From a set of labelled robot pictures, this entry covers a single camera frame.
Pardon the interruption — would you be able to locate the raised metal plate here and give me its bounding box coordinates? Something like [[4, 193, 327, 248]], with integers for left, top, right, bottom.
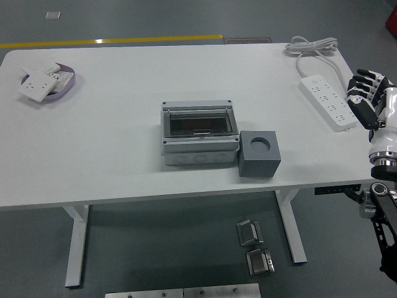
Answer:
[[183, 282, 261, 298]]

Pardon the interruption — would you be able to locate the white power strip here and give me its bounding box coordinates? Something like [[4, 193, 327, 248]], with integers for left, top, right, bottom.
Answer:
[[299, 74, 358, 133]]

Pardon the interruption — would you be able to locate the white table right leg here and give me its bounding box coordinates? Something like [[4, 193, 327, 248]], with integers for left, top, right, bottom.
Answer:
[[274, 189, 308, 264]]

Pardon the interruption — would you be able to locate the white switch plate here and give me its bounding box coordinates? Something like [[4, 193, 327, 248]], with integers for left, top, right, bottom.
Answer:
[[20, 58, 62, 77]]

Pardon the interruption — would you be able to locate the grey cube with round hole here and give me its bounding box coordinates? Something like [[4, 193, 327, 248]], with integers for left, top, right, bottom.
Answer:
[[238, 130, 282, 178]]

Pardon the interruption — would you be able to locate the yellow floor tape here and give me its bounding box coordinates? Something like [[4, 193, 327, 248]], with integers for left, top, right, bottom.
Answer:
[[0, 34, 223, 49]]

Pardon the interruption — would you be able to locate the purple oval tray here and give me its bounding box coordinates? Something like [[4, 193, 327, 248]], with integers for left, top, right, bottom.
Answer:
[[20, 63, 77, 101]]

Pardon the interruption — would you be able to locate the metal block with latch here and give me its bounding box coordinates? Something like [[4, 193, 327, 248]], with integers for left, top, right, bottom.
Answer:
[[246, 248, 276, 277]]

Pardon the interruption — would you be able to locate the white power cord with plug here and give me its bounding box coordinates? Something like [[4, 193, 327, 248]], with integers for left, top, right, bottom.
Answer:
[[284, 36, 350, 94]]

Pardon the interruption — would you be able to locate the white grey socket module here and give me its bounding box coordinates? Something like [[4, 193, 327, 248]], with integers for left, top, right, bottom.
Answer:
[[49, 71, 75, 94]]

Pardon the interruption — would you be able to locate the white table leg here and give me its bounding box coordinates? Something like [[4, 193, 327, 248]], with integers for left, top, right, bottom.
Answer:
[[60, 204, 91, 288], [274, 189, 308, 264]]

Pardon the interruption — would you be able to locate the grey electrical box clear lid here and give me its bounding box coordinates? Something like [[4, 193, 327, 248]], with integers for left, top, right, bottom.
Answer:
[[160, 99, 241, 167]]

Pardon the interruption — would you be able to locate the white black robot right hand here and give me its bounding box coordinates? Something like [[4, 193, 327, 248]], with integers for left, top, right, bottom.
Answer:
[[346, 68, 397, 156]]

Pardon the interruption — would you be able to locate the black table control panel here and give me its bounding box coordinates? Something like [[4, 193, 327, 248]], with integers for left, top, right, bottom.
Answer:
[[314, 184, 362, 196]]

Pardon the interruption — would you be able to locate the long metal plate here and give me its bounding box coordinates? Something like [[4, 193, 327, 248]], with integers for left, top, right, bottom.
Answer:
[[104, 288, 184, 298]]

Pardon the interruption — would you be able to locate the large white socket plate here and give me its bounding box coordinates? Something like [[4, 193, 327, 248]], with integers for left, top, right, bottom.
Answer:
[[17, 70, 58, 103]]

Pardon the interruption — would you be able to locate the white table left leg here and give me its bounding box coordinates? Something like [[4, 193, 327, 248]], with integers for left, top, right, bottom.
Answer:
[[60, 204, 91, 288]]

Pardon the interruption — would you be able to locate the open metal block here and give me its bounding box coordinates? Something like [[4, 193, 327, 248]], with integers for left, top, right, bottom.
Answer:
[[236, 219, 264, 247]]

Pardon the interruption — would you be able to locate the red box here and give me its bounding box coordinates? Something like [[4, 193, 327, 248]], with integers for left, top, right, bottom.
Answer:
[[384, 6, 397, 34]]

